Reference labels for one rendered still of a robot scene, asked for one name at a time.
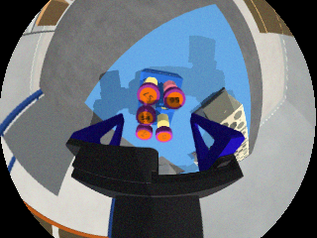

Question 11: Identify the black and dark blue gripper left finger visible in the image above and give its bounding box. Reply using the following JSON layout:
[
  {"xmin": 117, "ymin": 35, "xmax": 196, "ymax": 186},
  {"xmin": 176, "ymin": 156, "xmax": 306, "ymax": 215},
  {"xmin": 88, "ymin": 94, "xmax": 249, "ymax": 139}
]
[{"xmin": 70, "ymin": 113, "xmax": 125, "ymax": 146}]

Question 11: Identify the centrifuge tube with yellow liquid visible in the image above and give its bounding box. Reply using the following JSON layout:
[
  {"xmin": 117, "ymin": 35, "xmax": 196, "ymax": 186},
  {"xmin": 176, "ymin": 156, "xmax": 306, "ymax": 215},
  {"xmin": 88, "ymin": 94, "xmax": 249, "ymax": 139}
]
[{"xmin": 137, "ymin": 77, "xmax": 160, "ymax": 106}]

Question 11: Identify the blue tube rack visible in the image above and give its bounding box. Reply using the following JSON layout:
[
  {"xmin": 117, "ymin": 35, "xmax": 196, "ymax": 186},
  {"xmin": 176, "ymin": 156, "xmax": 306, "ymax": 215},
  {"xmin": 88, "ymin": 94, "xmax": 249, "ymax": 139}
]
[{"xmin": 140, "ymin": 68, "xmax": 183, "ymax": 125}]

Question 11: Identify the pink tube with purple cap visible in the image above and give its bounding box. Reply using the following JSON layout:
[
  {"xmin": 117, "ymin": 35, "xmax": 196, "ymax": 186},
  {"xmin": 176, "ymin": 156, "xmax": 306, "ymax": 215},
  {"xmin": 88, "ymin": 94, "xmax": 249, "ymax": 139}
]
[{"xmin": 135, "ymin": 123, "xmax": 153, "ymax": 141}]

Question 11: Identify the cream block with round holes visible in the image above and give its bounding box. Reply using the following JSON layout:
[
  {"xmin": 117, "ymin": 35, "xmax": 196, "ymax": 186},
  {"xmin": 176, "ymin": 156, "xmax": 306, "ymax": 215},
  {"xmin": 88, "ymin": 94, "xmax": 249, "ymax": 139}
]
[
  {"xmin": 234, "ymin": 140, "xmax": 249, "ymax": 158},
  {"xmin": 202, "ymin": 91, "xmax": 247, "ymax": 131},
  {"xmin": 236, "ymin": 149, "xmax": 249, "ymax": 162},
  {"xmin": 241, "ymin": 126, "xmax": 248, "ymax": 145}
]

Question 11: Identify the blue flat mat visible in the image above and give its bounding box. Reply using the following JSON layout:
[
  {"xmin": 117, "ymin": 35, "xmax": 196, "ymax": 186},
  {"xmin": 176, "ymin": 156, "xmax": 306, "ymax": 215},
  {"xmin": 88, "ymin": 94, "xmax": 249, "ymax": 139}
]
[{"xmin": 84, "ymin": 4, "xmax": 251, "ymax": 174}]

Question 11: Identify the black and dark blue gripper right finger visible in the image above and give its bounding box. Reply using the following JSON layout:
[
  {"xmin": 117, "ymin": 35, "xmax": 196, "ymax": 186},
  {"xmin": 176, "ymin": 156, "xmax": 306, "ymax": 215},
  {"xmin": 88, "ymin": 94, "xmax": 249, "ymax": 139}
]
[{"xmin": 190, "ymin": 113, "xmax": 245, "ymax": 172}]

